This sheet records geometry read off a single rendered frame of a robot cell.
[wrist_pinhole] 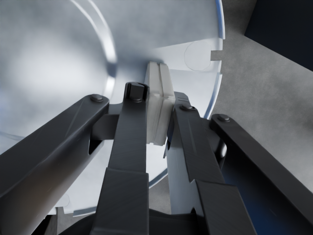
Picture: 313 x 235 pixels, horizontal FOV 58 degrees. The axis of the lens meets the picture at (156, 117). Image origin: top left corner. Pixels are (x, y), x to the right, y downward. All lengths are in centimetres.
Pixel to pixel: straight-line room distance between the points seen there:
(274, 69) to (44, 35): 98
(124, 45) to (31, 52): 6
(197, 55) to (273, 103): 97
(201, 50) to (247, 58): 86
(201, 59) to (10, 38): 14
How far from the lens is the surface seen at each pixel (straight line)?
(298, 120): 125
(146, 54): 21
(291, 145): 130
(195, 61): 22
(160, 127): 15
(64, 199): 28
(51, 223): 47
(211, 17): 22
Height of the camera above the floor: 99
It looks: 65 degrees down
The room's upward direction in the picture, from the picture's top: 176 degrees clockwise
